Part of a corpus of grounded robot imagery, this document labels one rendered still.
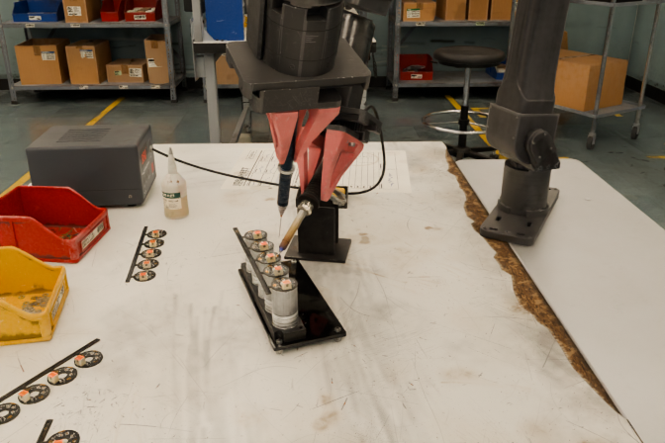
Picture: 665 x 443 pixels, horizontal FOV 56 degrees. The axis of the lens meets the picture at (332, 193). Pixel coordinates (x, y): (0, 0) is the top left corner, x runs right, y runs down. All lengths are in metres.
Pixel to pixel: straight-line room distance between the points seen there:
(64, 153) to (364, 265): 0.45
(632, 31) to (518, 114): 4.93
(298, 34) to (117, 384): 0.34
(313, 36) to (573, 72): 3.53
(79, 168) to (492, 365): 0.61
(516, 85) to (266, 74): 0.44
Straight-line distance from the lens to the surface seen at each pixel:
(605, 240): 0.88
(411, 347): 0.62
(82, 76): 5.01
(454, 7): 4.82
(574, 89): 3.96
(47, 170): 0.96
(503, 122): 0.85
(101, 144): 0.93
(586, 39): 5.59
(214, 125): 2.61
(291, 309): 0.59
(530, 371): 0.61
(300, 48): 0.47
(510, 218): 0.88
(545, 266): 0.79
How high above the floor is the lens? 1.11
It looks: 22 degrees down
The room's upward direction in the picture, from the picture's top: straight up
